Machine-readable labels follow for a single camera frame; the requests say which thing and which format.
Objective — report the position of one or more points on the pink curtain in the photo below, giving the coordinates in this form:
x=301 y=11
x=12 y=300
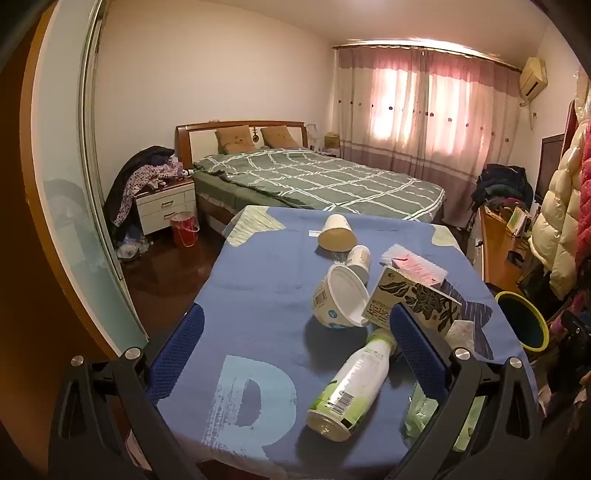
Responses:
x=415 y=120

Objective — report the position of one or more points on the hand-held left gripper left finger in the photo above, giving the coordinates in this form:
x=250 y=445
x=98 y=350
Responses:
x=178 y=350

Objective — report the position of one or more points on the floral print carton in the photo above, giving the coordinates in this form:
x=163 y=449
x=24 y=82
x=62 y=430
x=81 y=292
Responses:
x=415 y=300

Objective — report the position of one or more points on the black monitor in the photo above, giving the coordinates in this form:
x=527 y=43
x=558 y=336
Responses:
x=549 y=161

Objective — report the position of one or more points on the dark bin with yellow rim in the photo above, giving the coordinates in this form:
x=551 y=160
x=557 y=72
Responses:
x=524 y=318

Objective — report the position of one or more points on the pink drink carton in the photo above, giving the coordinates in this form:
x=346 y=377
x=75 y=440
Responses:
x=418 y=267

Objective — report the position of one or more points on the red bucket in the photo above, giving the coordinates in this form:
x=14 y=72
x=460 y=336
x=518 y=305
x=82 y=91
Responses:
x=184 y=228

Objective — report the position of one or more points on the small white bottle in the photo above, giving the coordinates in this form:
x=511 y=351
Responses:
x=359 y=261

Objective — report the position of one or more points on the paper cup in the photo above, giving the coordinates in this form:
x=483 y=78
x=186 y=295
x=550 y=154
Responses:
x=337 y=233

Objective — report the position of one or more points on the dark clothes heap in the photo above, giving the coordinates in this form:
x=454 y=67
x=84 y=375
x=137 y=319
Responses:
x=501 y=184

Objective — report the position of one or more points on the cream down jacket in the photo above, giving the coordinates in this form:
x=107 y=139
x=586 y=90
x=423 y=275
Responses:
x=558 y=217

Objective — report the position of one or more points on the white yogurt tub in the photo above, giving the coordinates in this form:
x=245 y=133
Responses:
x=339 y=295

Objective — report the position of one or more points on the white nightstand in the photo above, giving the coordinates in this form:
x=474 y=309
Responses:
x=164 y=207

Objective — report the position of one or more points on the bed with green plaid cover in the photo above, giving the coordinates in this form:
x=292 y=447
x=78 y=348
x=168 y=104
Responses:
x=323 y=180

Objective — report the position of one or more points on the green plastic wrapper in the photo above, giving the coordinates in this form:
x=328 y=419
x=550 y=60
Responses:
x=418 y=417

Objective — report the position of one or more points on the brown pillow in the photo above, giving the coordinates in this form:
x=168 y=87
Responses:
x=233 y=138
x=279 y=137

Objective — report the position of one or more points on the wooden cabinet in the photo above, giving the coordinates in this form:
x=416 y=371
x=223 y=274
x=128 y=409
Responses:
x=496 y=249

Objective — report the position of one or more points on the wall air conditioner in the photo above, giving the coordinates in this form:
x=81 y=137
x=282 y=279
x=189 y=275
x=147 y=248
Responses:
x=533 y=78

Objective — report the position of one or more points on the blue printed tablecloth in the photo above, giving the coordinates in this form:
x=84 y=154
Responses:
x=258 y=300

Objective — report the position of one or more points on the curtain rod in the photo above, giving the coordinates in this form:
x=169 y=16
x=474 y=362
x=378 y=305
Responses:
x=415 y=48

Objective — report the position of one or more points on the glass wardrobe sliding door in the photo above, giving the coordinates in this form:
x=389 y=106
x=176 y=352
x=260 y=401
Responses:
x=69 y=161

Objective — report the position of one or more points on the pile of clothes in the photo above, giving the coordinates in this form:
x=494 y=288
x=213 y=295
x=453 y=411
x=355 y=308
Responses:
x=138 y=180

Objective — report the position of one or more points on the small woven basket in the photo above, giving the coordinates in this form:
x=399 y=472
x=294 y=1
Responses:
x=331 y=141

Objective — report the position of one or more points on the upright books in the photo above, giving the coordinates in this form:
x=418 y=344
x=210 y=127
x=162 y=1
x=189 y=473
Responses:
x=517 y=221

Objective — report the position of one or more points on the green white plastic bottle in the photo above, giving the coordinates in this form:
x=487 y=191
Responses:
x=351 y=383

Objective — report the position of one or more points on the crumpled plastic bags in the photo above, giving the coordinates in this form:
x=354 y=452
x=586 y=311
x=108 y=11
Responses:
x=129 y=249

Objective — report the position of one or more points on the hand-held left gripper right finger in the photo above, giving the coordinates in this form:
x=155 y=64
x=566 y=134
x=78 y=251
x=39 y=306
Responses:
x=415 y=350

